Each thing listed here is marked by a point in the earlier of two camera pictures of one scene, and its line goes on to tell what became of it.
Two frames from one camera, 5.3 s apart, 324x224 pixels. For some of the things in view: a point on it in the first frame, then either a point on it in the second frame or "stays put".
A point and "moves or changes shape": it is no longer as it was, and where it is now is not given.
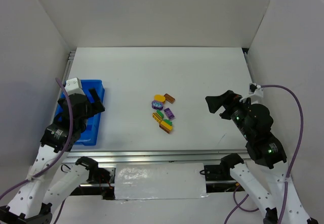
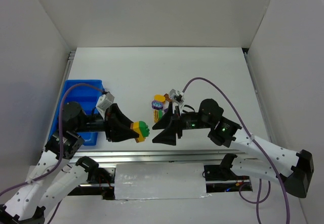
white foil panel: (137, 181) stays put
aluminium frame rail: (154, 157) stays put
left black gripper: (91, 105) → (108, 124)
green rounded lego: (169, 123) moves or changes shape
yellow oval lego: (159, 98) stays put
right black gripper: (226, 106) → (177, 123)
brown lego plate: (169, 98) stays put
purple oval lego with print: (157, 104) stays put
